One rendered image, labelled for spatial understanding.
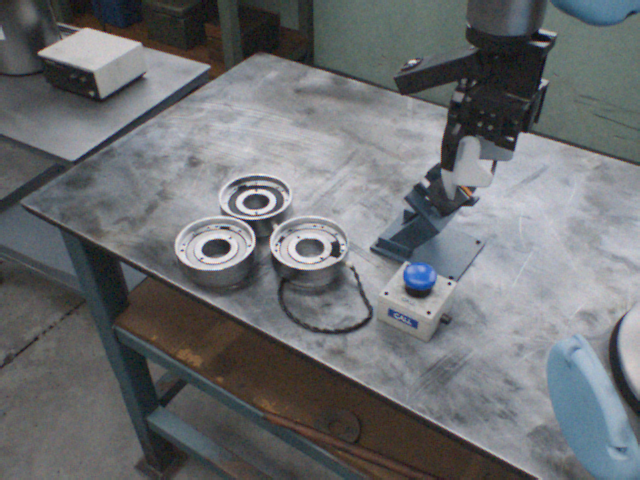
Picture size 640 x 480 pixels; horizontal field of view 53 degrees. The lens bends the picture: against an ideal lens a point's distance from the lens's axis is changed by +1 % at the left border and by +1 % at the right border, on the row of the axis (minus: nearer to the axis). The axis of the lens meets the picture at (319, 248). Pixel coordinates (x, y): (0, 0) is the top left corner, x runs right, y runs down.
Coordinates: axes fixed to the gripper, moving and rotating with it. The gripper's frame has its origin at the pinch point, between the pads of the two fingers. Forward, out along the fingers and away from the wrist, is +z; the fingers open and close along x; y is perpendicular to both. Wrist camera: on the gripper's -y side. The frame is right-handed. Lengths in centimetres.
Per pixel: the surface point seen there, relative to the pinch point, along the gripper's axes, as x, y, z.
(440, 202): -1.4, -1.0, 3.3
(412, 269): -12.1, 1.1, 5.3
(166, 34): 105, -169, 63
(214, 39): 106, -143, 59
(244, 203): -8.7, -28.0, 10.8
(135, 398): -23, -50, 61
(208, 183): -6.2, -37.6, 12.8
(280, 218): -9.3, -20.9, 9.9
